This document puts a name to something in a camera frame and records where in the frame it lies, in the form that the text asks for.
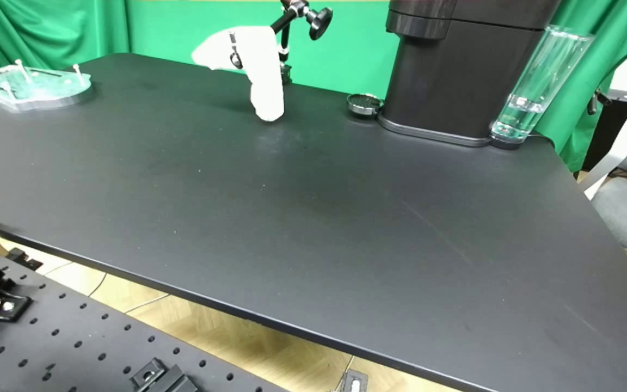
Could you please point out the white plastic screw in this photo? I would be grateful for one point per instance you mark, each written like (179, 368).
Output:
(76, 71)
(18, 67)

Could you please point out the small black bracket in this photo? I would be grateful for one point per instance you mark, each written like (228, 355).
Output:
(23, 258)

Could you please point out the green backdrop curtain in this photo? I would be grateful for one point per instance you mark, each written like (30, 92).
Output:
(176, 28)

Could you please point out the clear acrylic plate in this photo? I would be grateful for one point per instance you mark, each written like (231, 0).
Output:
(33, 88)

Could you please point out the small black clamp block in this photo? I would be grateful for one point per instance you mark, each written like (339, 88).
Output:
(162, 376)

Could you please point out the black round cap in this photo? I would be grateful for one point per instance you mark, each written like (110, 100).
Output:
(365, 106)

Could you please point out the white cloth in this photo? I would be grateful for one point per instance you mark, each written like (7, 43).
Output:
(263, 67)

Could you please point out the black perforated breadboard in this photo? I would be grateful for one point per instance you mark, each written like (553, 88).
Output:
(75, 340)

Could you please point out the black coffee machine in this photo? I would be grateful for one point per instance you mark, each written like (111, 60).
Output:
(452, 66)

